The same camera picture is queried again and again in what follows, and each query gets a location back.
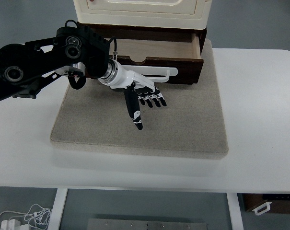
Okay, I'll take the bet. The black white robotic hand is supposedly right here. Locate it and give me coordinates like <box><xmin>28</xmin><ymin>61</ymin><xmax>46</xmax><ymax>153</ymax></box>
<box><xmin>98</xmin><ymin>59</ymin><xmax>167</xmax><ymax>130</ymax></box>

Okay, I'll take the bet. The dark wooden drawer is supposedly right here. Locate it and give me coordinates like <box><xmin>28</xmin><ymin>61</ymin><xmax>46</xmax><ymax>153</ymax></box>
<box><xmin>117</xmin><ymin>34</ymin><xmax>204</xmax><ymax>85</ymax></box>

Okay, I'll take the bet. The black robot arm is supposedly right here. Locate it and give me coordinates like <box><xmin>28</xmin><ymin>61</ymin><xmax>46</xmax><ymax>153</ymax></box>
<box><xmin>0</xmin><ymin>25</ymin><xmax>116</xmax><ymax>101</ymax></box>

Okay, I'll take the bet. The dark wooden cabinet base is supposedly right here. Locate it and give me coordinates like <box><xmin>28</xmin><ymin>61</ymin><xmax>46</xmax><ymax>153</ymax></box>
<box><xmin>77</xmin><ymin>22</ymin><xmax>207</xmax><ymax>51</ymax></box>

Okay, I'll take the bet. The cream upper cabinet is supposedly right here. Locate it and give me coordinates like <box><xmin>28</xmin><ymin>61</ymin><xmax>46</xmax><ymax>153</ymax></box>
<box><xmin>74</xmin><ymin>0</ymin><xmax>212</xmax><ymax>30</ymax></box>

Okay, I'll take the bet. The beige square cushion pad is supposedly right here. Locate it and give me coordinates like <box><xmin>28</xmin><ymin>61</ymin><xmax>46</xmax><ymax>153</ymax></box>
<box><xmin>50</xmin><ymin>40</ymin><xmax>229</xmax><ymax>159</ymax></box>

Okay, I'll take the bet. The white table leg left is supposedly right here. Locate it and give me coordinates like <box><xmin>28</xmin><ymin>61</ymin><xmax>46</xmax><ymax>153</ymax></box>
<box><xmin>47</xmin><ymin>188</ymin><xmax>68</xmax><ymax>230</ymax></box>

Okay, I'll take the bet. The white table leg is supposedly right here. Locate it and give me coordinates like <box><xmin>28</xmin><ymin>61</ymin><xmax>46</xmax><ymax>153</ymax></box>
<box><xmin>226</xmin><ymin>193</ymin><xmax>244</xmax><ymax>230</ymax></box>
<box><xmin>47</xmin><ymin>188</ymin><xmax>68</xmax><ymax>230</ymax></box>

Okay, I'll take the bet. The white table leg right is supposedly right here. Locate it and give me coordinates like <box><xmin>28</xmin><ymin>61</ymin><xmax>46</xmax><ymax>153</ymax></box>
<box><xmin>226</xmin><ymin>193</ymin><xmax>244</xmax><ymax>230</ymax></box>

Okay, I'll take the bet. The white power adapter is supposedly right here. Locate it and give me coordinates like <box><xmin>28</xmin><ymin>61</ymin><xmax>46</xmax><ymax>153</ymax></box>
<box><xmin>0</xmin><ymin>219</ymin><xmax>21</xmax><ymax>230</ymax></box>

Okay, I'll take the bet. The brown wooden box on floor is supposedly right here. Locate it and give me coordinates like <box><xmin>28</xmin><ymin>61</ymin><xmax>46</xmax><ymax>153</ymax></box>
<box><xmin>243</xmin><ymin>194</ymin><xmax>290</xmax><ymax>214</ymax></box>

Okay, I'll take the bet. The white drawer handle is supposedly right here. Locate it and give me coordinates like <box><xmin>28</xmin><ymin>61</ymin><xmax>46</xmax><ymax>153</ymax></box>
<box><xmin>123</xmin><ymin>65</ymin><xmax>178</xmax><ymax>83</ymax></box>

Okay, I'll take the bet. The white cable on floor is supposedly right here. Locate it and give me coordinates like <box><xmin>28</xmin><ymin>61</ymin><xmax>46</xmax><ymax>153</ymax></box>
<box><xmin>0</xmin><ymin>204</ymin><xmax>53</xmax><ymax>230</ymax></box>

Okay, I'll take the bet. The white handle on box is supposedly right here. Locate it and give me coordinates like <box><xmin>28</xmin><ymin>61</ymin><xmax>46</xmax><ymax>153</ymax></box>
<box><xmin>252</xmin><ymin>202</ymin><xmax>272</xmax><ymax>216</ymax></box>

